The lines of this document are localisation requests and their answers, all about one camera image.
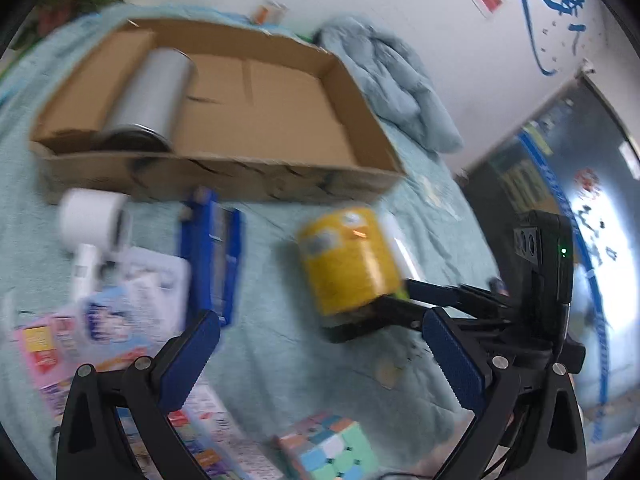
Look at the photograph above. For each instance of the silver can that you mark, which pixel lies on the silver can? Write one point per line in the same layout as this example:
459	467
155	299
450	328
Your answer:
150	95

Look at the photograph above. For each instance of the blue wall decal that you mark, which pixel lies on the blue wall decal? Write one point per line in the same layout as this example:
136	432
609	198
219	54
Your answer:
540	15

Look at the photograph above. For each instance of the pastel puzzle cube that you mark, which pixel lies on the pastel puzzle cube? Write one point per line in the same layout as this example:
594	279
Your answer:
330	450

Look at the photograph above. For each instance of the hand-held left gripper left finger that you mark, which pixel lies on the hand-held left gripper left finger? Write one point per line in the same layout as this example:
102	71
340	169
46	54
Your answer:
192	355

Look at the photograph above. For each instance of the light green bedspread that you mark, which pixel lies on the light green bedspread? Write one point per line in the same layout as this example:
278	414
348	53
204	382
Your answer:
280	360

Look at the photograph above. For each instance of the yellow can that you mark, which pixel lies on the yellow can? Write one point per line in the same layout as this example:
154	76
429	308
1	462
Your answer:
345	265

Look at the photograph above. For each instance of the pink card packet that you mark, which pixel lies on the pink card packet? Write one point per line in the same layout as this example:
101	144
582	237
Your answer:
45	355

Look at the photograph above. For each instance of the blue stapler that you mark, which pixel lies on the blue stapler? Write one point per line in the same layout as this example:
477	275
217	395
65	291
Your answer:
210	255

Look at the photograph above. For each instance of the glass door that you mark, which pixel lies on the glass door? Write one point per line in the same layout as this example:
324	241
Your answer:
545	170

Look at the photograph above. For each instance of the small orange white box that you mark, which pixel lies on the small orange white box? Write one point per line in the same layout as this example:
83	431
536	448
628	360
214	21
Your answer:
268	11

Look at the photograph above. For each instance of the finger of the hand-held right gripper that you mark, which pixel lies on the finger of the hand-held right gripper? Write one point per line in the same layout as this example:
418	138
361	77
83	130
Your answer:
370	322
450	294

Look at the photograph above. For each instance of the white handheld fan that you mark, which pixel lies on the white handheld fan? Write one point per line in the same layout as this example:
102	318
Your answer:
92	215

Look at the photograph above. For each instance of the light blue quilt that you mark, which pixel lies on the light blue quilt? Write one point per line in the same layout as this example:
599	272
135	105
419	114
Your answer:
395	80

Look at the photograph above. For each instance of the colourful card packet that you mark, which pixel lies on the colourful card packet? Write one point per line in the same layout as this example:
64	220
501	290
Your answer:
220	440

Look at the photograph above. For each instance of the cardboard box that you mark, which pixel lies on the cardboard box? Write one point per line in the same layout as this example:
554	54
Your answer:
270	125

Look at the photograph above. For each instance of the white blue packet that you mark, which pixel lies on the white blue packet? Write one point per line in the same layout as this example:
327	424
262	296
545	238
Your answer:
135	300

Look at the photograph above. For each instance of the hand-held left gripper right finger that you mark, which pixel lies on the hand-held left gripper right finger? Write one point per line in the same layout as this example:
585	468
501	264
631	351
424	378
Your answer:
455	360

